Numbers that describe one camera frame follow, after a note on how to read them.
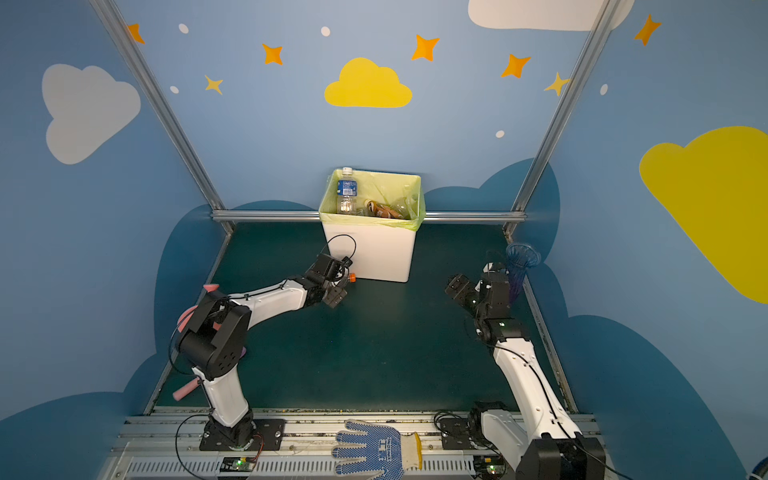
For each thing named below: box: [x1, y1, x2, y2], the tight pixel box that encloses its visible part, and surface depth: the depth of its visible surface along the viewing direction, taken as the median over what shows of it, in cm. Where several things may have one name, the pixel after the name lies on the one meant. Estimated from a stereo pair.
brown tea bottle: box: [364, 200, 403, 219], surface depth 98 cm
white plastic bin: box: [319, 202, 426, 283], surface depth 86 cm
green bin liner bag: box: [318, 168, 427, 231], surface depth 97 cm
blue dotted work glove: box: [332, 420, 423, 480], surface depth 73 cm
